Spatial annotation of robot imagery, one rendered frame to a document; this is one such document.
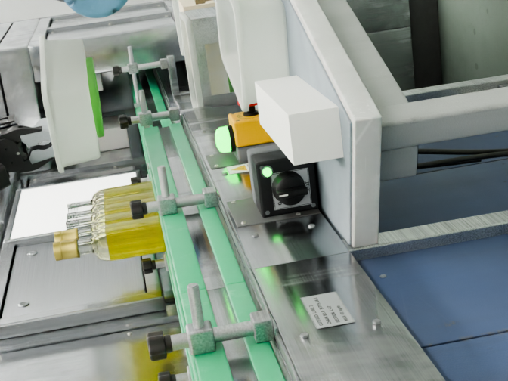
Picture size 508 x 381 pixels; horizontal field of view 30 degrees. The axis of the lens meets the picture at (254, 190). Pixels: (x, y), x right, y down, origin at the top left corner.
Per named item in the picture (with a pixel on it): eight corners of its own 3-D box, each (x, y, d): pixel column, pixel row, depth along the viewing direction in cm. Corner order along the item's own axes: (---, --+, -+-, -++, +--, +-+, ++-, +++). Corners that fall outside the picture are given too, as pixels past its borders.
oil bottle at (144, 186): (194, 198, 201) (94, 215, 198) (190, 173, 199) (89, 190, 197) (197, 206, 196) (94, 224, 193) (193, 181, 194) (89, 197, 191)
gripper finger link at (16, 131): (38, 119, 169) (-9, 132, 169) (38, 123, 168) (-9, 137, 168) (48, 140, 172) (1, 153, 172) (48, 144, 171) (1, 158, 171)
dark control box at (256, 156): (310, 191, 137) (252, 201, 136) (304, 139, 135) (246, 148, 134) (323, 209, 129) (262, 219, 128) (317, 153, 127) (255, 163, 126)
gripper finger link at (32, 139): (66, 105, 174) (17, 119, 174) (67, 122, 169) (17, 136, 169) (72, 119, 176) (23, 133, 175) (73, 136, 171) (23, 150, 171)
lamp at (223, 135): (233, 147, 161) (215, 150, 160) (229, 122, 159) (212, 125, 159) (236, 154, 157) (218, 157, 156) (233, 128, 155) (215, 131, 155)
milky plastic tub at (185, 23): (228, 101, 221) (191, 107, 220) (215, 4, 214) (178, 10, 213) (240, 117, 204) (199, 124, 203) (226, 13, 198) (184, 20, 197)
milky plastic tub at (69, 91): (87, 23, 171) (38, 29, 170) (94, 85, 153) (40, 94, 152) (101, 104, 182) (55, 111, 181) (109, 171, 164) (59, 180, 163)
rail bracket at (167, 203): (218, 199, 145) (131, 215, 143) (212, 154, 143) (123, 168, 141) (221, 208, 141) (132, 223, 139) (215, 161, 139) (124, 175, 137)
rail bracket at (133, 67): (199, 95, 266) (119, 107, 264) (190, 35, 261) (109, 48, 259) (200, 98, 262) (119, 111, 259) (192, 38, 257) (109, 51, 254)
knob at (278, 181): (305, 199, 129) (311, 207, 126) (274, 205, 128) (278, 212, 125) (302, 168, 127) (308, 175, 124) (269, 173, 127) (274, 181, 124)
